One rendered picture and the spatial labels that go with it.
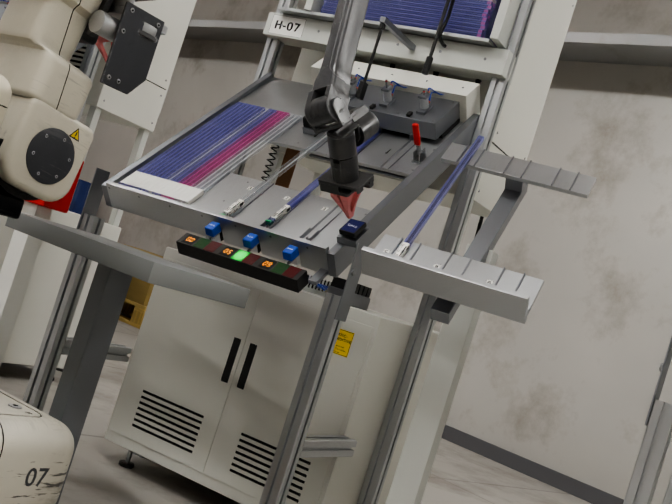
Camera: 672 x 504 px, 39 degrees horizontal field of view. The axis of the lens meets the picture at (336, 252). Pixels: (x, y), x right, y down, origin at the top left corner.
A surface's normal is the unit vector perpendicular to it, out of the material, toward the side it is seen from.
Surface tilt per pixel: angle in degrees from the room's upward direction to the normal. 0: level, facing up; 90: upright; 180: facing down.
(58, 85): 90
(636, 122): 90
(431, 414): 90
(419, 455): 90
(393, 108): 43
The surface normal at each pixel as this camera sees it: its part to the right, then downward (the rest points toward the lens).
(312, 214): -0.09, -0.82
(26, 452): 0.81, 0.14
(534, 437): -0.67, -0.24
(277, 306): -0.46, -0.18
